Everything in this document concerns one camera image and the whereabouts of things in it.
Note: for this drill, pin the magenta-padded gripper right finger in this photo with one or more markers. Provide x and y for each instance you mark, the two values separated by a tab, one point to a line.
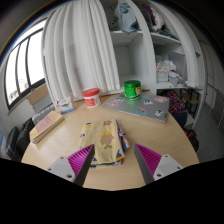
151	163

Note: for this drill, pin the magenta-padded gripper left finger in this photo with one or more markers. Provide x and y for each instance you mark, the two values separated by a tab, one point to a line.
75	165

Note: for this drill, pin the yellow patterned towel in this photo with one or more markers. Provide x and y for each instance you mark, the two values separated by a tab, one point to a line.
103	140

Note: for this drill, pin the black and red backpack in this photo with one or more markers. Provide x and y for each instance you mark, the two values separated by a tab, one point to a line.
191	139

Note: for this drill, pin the yellow book with pink cover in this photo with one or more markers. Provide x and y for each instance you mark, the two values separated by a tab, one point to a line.
46	125

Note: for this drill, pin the grey laptop with stickers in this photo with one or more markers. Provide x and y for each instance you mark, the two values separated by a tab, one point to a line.
136	108

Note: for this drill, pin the black bag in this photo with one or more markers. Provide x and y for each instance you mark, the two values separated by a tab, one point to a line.
25	136
11	143

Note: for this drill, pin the small white card box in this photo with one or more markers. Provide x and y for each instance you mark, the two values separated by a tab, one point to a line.
65	105

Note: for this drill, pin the white radiator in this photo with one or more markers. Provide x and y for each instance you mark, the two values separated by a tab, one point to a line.
42	114

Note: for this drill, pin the white jar with red lid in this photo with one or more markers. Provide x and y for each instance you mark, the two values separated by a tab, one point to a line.
92	98

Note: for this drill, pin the green round tin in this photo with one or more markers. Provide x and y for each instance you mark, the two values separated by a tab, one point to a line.
132	90

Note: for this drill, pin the cardboard box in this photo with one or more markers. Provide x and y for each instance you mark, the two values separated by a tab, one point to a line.
39	96

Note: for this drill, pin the white shelf unit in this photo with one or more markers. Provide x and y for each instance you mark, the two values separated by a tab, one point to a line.
143	56

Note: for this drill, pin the dark-framed window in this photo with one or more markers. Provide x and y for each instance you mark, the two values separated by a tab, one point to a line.
23	66

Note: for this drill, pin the white curtain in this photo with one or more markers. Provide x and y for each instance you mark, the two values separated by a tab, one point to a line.
83	46

